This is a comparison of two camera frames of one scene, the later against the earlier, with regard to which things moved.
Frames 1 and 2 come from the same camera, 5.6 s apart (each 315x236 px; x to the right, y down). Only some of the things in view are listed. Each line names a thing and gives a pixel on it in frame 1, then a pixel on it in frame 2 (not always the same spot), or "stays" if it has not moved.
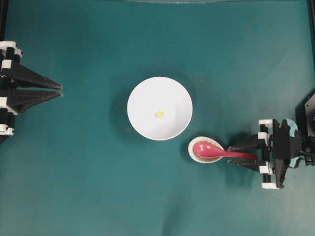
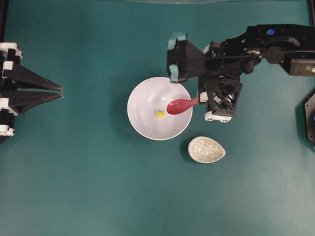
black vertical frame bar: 311,15 stays
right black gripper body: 281,148 → 221,93
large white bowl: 159,108 stays
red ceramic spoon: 207,149 → 179,105
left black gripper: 9,51 stays
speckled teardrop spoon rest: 200,159 stays
